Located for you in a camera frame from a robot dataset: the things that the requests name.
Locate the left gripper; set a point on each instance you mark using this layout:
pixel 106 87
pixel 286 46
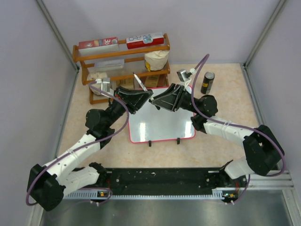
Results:
pixel 137 98

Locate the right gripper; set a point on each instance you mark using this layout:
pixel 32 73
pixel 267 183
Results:
pixel 172 99

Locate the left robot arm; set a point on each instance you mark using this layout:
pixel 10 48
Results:
pixel 50 183

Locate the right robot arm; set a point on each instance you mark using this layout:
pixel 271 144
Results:
pixel 262 150

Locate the pink framed whiteboard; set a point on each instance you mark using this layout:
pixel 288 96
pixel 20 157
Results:
pixel 150 124

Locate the small tan box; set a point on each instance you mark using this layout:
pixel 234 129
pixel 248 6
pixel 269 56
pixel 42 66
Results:
pixel 126 83

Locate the brown cardboard box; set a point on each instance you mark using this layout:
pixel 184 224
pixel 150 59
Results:
pixel 154 81

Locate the wooden three-tier shelf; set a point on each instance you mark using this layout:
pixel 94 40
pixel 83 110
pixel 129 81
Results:
pixel 133 58

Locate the clear plastic container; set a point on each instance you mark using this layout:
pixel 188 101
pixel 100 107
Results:
pixel 109 65

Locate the white bag middle shelf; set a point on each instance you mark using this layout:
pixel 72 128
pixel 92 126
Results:
pixel 156 60

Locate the white bag shelf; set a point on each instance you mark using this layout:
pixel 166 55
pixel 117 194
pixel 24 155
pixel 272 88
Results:
pixel 156 60
pixel 93 77

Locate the white bag bottom shelf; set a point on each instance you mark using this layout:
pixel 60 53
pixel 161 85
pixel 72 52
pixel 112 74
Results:
pixel 93 77

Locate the black drink can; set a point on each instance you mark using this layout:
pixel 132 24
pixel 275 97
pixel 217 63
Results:
pixel 207 82

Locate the red white box right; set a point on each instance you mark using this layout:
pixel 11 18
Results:
pixel 145 40

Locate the red toothpaste box left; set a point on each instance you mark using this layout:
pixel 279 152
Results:
pixel 94 47

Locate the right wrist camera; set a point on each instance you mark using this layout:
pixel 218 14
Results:
pixel 185 76

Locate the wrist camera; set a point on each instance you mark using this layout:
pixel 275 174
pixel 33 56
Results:
pixel 103 84
pixel 185 76

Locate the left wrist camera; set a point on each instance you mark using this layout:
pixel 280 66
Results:
pixel 103 84

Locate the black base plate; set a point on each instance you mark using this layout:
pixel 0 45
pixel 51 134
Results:
pixel 165 181

